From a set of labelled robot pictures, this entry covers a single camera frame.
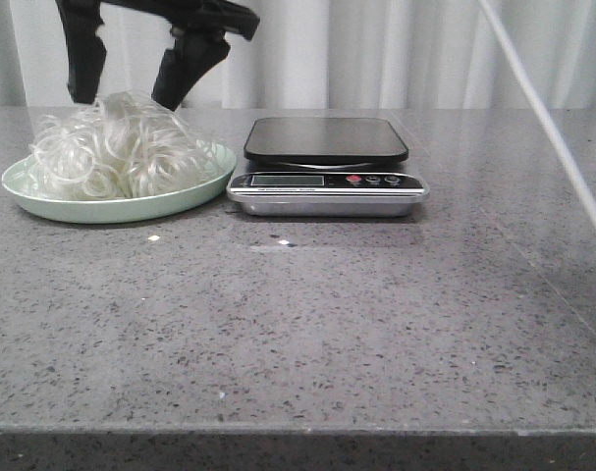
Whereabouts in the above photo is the white cable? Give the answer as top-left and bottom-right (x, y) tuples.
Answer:
(477, 0), (596, 256)

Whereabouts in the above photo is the light green round plate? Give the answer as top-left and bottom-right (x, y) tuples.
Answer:
(2, 144), (238, 224)

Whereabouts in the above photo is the black silver kitchen scale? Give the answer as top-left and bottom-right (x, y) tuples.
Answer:
(227, 117), (429, 218)

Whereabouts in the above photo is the white vermicelli noodle bundle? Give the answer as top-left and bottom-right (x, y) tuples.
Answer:
(26, 92), (225, 201)

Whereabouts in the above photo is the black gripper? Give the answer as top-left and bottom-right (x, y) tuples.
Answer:
(56, 0), (260, 111)

